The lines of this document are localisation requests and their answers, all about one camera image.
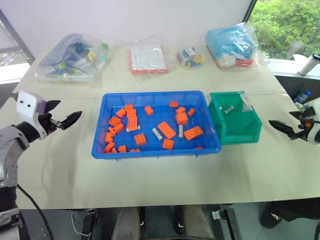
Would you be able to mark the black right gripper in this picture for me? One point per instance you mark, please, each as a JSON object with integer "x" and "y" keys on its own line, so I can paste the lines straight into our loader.
{"x": 301, "y": 135}

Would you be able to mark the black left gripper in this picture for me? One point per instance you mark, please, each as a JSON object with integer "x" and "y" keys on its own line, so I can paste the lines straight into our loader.
{"x": 48, "y": 123}

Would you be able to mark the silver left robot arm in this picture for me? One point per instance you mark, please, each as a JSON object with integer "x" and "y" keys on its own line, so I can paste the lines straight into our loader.
{"x": 10, "y": 147}

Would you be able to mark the green plastic bin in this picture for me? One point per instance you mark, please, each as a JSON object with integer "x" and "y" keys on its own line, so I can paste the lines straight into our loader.
{"x": 237, "y": 127}

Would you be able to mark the plastic water bottle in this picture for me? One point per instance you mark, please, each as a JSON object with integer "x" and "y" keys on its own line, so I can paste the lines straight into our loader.
{"x": 302, "y": 97}

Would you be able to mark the clear label sleeve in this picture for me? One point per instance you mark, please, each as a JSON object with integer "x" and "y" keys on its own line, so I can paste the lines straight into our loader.
{"x": 247, "y": 102}

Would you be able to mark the small orange building block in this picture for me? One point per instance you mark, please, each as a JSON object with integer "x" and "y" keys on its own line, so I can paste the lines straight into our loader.
{"x": 135, "y": 150}
{"x": 181, "y": 118}
{"x": 131, "y": 113}
{"x": 129, "y": 107}
{"x": 119, "y": 127}
{"x": 114, "y": 150}
{"x": 140, "y": 139}
{"x": 108, "y": 137}
{"x": 168, "y": 144}
{"x": 111, "y": 130}
{"x": 199, "y": 148}
{"x": 120, "y": 113}
{"x": 191, "y": 112}
{"x": 114, "y": 121}
{"x": 109, "y": 147}
{"x": 122, "y": 149}
{"x": 180, "y": 110}
{"x": 174, "y": 104}
{"x": 148, "y": 110}

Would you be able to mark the bag with blue basket toys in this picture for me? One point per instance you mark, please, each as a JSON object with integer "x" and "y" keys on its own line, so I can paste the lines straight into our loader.
{"x": 72, "y": 60}

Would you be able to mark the white roll with black cap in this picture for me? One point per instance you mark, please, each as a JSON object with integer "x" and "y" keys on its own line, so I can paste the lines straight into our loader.
{"x": 308, "y": 64}

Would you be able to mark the long orange building block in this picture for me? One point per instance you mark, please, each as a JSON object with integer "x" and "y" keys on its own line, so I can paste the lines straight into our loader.
{"x": 193, "y": 133}
{"x": 166, "y": 130}
{"x": 132, "y": 122}

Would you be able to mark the black rounded base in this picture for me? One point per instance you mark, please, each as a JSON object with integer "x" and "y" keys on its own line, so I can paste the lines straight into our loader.
{"x": 290, "y": 212}

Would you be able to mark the blue plastic tray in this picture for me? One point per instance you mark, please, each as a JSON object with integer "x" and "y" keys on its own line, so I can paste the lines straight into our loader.
{"x": 155, "y": 100}

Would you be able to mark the bag with teal cloth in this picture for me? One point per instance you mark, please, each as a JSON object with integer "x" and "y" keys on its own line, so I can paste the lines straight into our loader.
{"x": 231, "y": 45}

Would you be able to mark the bag with orange framed card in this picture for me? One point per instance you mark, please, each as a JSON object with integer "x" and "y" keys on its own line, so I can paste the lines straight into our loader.
{"x": 148, "y": 58}

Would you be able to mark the small bag of colourful toys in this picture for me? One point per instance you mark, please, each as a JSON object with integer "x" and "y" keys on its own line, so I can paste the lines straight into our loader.
{"x": 190, "y": 58}

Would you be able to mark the tan rounded shape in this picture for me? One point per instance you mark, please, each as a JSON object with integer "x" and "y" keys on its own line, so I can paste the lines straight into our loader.
{"x": 126, "y": 225}
{"x": 198, "y": 223}

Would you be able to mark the dark rounded shape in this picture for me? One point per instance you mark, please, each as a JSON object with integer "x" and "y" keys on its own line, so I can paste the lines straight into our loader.
{"x": 142, "y": 220}
{"x": 179, "y": 220}

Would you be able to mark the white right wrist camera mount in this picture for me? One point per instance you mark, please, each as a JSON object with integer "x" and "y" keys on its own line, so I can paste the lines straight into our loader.
{"x": 315, "y": 125}

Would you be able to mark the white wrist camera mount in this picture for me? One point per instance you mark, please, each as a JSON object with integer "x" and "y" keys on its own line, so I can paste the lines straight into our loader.
{"x": 315, "y": 125}
{"x": 27, "y": 107}

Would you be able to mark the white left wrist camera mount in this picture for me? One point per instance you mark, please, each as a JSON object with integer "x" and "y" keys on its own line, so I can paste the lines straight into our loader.
{"x": 27, "y": 107}

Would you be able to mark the dark window frame post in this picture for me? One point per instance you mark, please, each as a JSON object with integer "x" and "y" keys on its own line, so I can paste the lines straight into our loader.
{"x": 17, "y": 35}
{"x": 250, "y": 11}

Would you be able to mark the black table frame bracket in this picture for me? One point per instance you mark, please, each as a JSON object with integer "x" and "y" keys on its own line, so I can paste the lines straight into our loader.
{"x": 226, "y": 222}
{"x": 90, "y": 222}

